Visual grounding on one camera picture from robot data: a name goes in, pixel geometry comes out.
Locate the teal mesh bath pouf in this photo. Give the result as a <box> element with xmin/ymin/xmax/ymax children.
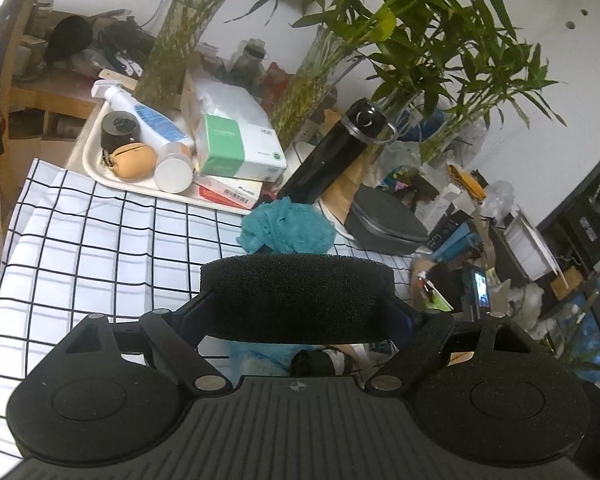
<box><xmin>236</xmin><ymin>197</ymin><xmax>337</xmax><ymax>255</ymax></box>

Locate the dark grey zip case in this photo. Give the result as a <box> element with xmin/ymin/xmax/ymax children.
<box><xmin>344</xmin><ymin>184</ymin><xmax>428</xmax><ymax>256</ymax></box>

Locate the white black grid tablecloth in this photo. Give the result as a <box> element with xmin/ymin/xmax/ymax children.
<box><xmin>0</xmin><ymin>157</ymin><xmax>422</xmax><ymax>466</ymax></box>

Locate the red white flat box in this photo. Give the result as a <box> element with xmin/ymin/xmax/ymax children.
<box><xmin>194</xmin><ymin>174</ymin><xmax>262</xmax><ymax>210</ymax></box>

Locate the white cylindrical container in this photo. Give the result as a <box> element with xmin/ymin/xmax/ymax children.
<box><xmin>154</xmin><ymin>142</ymin><xmax>194</xmax><ymax>194</ymax></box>

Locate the tan egg-shaped pouch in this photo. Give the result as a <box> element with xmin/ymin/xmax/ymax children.
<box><xmin>102</xmin><ymin>142</ymin><xmax>157</xmax><ymax>181</ymax></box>

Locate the green white tissue box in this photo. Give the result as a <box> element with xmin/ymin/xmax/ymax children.
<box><xmin>195</xmin><ymin>114</ymin><xmax>287</xmax><ymax>182</ymax></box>

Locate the white plastic tray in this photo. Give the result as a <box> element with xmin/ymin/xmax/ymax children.
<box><xmin>81</xmin><ymin>97</ymin><xmax>261</xmax><ymax>216</ymax></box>

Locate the white blue spray bottle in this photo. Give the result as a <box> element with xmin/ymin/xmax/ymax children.
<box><xmin>91</xmin><ymin>79</ymin><xmax>195</xmax><ymax>153</ymax></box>

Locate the black thermos bottle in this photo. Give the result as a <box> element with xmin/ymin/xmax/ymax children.
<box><xmin>276</xmin><ymin>99</ymin><xmax>398</xmax><ymax>204</ymax></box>

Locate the black round brush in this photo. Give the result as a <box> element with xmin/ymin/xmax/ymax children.
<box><xmin>44</xmin><ymin>15</ymin><xmax>93</xmax><ymax>65</ymax></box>

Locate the middle bamboo plant vase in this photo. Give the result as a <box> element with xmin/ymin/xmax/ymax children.
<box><xmin>247</xmin><ymin>0</ymin><xmax>398</xmax><ymax>148</ymax></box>

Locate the left bamboo plant vase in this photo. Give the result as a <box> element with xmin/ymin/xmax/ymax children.
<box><xmin>132</xmin><ymin>0</ymin><xmax>301</xmax><ymax>110</ymax></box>

